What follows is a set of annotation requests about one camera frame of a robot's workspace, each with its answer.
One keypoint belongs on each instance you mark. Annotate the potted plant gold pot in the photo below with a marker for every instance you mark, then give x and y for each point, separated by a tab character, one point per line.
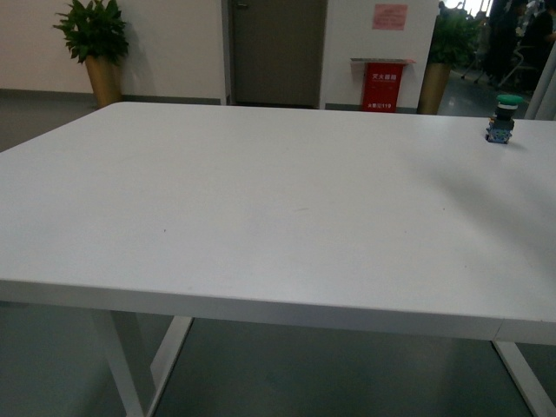
451	45
94	34

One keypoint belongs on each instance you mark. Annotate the white table leg frame left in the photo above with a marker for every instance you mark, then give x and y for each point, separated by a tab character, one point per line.
140	380

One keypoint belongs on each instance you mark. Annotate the green mushroom push button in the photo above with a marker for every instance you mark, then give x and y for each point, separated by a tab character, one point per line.
501	123

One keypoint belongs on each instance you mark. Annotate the right potted plant gold pot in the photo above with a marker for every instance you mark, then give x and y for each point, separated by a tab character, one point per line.
451	45

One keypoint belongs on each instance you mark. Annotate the white table leg frame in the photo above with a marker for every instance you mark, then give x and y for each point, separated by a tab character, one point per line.
140	380
534	395

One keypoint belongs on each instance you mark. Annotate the grey brown door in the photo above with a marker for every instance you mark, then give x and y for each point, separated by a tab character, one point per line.
277	52

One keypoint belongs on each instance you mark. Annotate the red fire extinguisher cabinet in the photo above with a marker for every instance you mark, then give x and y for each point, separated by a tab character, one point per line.
381	83

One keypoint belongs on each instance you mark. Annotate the white table leg frame right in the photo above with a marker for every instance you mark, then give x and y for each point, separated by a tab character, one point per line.
534	395

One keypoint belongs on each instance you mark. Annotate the left potted plant gold pot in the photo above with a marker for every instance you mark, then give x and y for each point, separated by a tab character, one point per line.
94	34

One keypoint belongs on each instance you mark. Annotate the pink paper wall notice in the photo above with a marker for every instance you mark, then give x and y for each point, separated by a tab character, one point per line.
390	16

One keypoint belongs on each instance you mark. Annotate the office chair in background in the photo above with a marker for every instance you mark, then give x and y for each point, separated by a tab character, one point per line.
517	63

